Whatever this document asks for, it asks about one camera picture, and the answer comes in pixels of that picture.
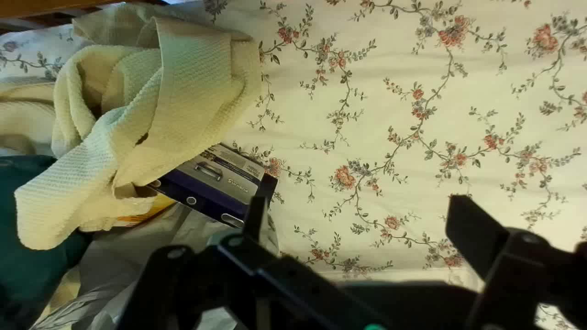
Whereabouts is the teal cloth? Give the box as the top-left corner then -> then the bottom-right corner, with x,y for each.
0,153 -> 94,330

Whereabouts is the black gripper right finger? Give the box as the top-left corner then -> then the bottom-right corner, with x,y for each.
444,192 -> 587,330

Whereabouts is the wooden bed footboard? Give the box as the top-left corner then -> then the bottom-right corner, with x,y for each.
0,0 -> 125,20

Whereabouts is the cream knit towel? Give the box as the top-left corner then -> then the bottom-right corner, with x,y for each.
0,1 -> 267,252

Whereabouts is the floral bed sheet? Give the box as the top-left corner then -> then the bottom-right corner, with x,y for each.
0,0 -> 587,328

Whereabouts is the dark retail package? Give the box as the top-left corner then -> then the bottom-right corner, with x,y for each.
149,142 -> 279,229

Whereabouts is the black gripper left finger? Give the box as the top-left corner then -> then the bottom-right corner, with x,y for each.
118,172 -> 393,330

